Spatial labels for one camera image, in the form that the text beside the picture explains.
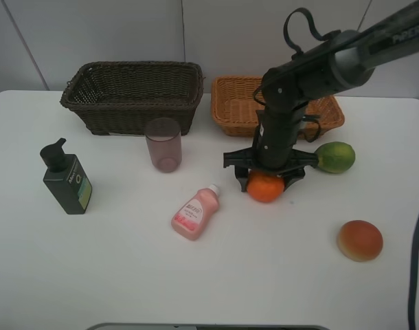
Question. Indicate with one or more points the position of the pink bottle white cap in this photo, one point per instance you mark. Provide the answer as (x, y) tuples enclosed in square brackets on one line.
[(191, 220)]

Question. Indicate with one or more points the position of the dark green pump bottle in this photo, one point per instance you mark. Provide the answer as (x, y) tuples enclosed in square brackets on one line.
[(66, 179)]

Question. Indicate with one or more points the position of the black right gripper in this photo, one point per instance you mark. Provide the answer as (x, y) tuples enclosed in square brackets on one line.
[(272, 150)]

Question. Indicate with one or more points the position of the orange mandarin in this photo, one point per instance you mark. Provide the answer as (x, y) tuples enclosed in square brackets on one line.
[(263, 187)]

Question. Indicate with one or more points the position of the translucent purple plastic cup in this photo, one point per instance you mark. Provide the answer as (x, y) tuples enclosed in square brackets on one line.
[(163, 137)]

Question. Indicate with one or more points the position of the brown bread bun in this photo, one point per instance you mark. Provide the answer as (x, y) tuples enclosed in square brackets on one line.
[(360, 241)]

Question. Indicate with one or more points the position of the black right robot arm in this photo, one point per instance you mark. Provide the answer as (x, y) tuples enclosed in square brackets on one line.
[(343, 61)]

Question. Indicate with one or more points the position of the dark brown wicker basket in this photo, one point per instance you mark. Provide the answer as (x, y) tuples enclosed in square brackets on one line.
[(121, 97)]

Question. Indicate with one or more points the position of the orange wicker basket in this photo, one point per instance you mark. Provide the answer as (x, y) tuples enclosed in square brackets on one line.
[(234, 109)]

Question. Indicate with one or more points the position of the green lime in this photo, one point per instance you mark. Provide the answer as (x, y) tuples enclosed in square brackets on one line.
[(335, 157)]

